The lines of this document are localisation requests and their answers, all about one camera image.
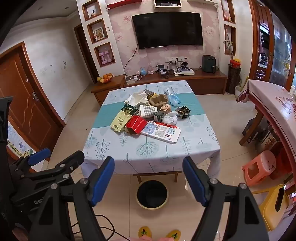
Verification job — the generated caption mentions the bowl of fruit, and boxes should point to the bowl of fruit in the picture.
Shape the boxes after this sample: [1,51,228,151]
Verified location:
[97,73,114,84]

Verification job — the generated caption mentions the dark wrapper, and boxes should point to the dark wrapper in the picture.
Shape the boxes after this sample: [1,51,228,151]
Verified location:
[177,106,191,118]

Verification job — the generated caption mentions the round black trash bin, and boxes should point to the round black trash bin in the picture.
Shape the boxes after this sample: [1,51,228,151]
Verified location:
[135,179,170,210]

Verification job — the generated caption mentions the low wooden side cabinet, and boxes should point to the low wooden side cabinet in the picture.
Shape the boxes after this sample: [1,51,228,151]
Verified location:
[91,75,126,106]

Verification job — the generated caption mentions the white set-top box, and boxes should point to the white set-top box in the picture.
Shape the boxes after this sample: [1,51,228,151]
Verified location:
[174,68,195,76]

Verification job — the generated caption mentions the dark column stand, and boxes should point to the dark column stand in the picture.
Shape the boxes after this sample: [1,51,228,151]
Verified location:
[226,64,241,94]

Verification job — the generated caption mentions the brown pulp cup carrier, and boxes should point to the brown pulp cup carrier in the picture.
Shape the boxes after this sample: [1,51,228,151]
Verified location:
[149,94,168,107]

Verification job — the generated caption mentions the pink plastic stool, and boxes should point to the pink plastic stool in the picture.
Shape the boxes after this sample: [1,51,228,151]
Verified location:
[242,151,277,187]

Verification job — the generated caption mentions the long wooden TV cabinet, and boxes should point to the long wooden TV cabinet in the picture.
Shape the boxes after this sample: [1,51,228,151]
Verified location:
[124,70,228,95]

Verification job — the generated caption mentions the dark wooden door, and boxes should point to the dark wooden door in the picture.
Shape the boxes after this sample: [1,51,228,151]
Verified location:
[74,24,95,81]

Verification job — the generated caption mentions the dining table with pink cloth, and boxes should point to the dining table with pink cloth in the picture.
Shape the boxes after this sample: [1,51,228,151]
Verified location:
[236,79,296,186]

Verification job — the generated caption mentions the white paper bag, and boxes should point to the white paper bag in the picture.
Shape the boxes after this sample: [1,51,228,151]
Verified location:
[124,90,148,109]

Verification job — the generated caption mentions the white wall shelf box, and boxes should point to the white wall shelf box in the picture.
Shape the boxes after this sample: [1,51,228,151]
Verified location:
[153,0,181,9]

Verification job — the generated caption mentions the yellow plastic stool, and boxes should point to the yellow plastic stool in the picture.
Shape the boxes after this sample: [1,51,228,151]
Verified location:
[252,184,290,232]

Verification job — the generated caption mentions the white printed box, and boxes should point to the white printed box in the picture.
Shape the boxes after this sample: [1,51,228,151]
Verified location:
[141,121,181,144]

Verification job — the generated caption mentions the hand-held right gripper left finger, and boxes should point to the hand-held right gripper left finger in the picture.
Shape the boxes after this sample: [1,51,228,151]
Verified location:
[29,156,115,241]

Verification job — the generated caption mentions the wood framed glass sliding door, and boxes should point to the wood framed glass sliding door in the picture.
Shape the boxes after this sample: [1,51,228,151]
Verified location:
[248,0,296,91]

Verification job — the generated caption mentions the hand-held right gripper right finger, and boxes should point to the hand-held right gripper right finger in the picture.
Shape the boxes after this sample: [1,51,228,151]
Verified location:
[182,156,266,241]

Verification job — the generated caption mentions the pink dumbbells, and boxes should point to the pink dumbbells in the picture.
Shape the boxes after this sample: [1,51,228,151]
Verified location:
[99,52,114,65]

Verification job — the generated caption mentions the red packet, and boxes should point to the red packet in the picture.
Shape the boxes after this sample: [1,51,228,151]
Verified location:
[126,115,148,137]

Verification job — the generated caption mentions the brown wooden door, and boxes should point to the brown wooden door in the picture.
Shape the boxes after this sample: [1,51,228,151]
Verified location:
[0,42,66,151]

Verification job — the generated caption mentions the black wall television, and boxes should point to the black wall television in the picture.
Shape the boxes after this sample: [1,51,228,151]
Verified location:
[131,12,204,50]

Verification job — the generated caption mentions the colourful printed board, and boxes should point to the colourful printed board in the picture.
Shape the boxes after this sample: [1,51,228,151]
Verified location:
[7,120,34,160]

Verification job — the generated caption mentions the wooden table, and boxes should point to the wooden table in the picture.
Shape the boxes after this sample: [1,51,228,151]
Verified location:
[133,171,182,183]

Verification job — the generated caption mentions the black cable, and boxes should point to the black cable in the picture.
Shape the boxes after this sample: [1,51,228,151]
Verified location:
[69,214,115,241]

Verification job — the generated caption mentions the checkered box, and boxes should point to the checkered box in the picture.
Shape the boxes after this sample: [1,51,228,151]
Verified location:
[139,105,158,118]

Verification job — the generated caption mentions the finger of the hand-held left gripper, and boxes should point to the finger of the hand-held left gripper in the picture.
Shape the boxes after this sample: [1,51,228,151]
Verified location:
[10,148,52,172]
[22,151,85,184]

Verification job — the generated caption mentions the leaf print tablecloth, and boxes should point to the leaf print tablecloth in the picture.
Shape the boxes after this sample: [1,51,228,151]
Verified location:
[82,80,221,183]

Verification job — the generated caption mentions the small dark green carton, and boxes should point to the small dark green carton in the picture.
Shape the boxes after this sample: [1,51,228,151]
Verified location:
[153,111,167,123]

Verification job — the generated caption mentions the cardboard boxes under dining table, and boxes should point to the cardboard boxes under dining table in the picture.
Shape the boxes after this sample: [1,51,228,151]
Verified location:
[242,118,285,151]

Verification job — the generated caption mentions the white plastic bag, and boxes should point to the white plastic bag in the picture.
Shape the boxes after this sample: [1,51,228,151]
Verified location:
[162,111,178,125]

